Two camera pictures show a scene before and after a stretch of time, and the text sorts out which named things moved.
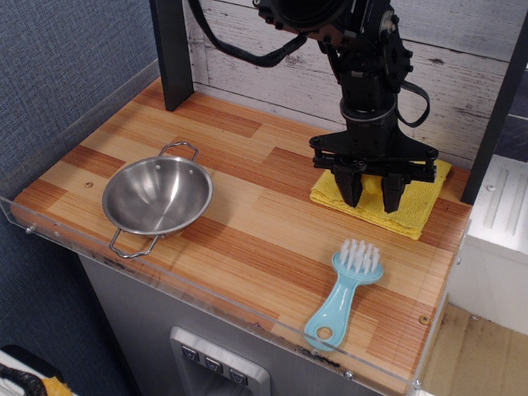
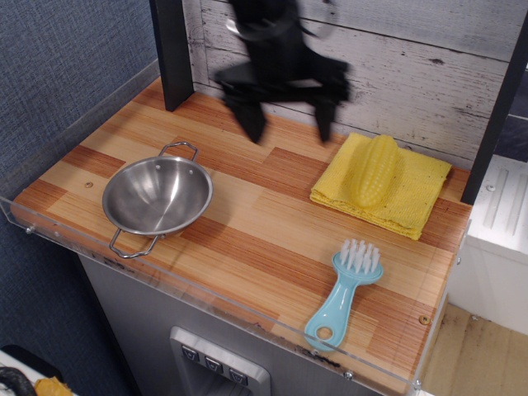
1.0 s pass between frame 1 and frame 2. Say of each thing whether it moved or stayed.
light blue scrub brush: stayed
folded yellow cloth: stayed
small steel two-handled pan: stayed
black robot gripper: moved
